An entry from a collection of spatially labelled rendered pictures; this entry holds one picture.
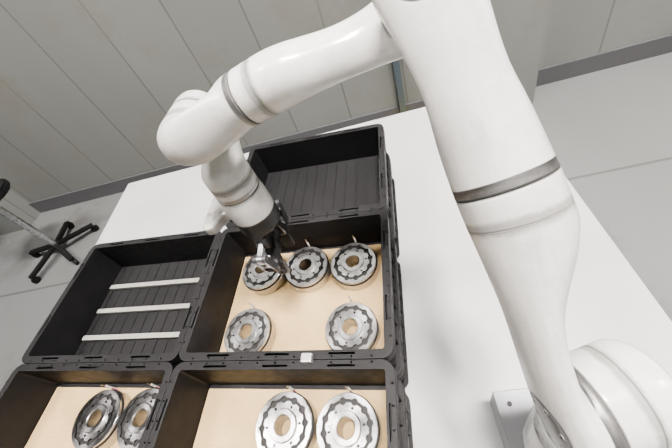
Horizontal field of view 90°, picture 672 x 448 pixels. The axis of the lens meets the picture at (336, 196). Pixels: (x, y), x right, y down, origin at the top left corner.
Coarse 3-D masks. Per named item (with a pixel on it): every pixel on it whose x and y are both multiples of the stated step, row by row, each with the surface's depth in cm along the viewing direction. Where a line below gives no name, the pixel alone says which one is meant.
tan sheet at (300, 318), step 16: (288, 256) 83; (240, 288) 80; (288, 288) 77; (320, 288) 74; (336, 288) 73; (368, 288) 71; (240, 304) 77; (256, 304) 76; (272, 304) 75; (288, 304) 74; (304, 304) 73; (320, 304) 72; (336, 304) 71; (368, 304) 69; (288, 320) 72; (304, 320) 71; (320, 320) 70; (288, 336) 69; (304, 336) 68; (320, 336) 67
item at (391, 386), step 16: (176, 368) 61; (192, 368) 60; (208, 368) 59; (224, 368) 58; (240, 368) 57; (256, 368) 57; (272, 368) 56; (288, 368) 55; (304, 368) 54; (320, 368) 54; (336, 368) 53; (352, 368) 52; (368, 368) 52; (384, 368) 51; (176, 384) 59; (160, 416) 56; (160, 432) 55
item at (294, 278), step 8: (304, 248) 79; (312, 248) 78; (296, 256) 78; (312, 256) 77; (320, 256) 76; (288, 264) 77; (320, 264) 75; (296, 272) 75; (312, 272) 74; (320, 272) 73; (288, 280) 74; (296, 280) 74; (304, 280) 73; (312, 280) 73
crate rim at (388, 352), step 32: (288, 224) 76; (384, 224) 69; (384, 256) 64; (384, 288) 60; (192, 320) 66; (384, 320) 56; (224, 352) 60; (256, 352) 58; (288, 352) 57; (320, 352) 55; (352, 352) 54; (384, 352) 53
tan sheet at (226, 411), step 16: (208, 400) 65; (224, 400) 64; (240, 400) 64; (256, 400) 63; (320, 400) 60; (368, 400) 58; (384, 400) 57; (208, 416) 63; (224, 416) 62; (240, 416) 62; (256, 416) 61; (384, 416) 56; (208, 432) 61; (224, 432) 61; (240, 432) 60; (352, 432) 55; (384, 432) 54
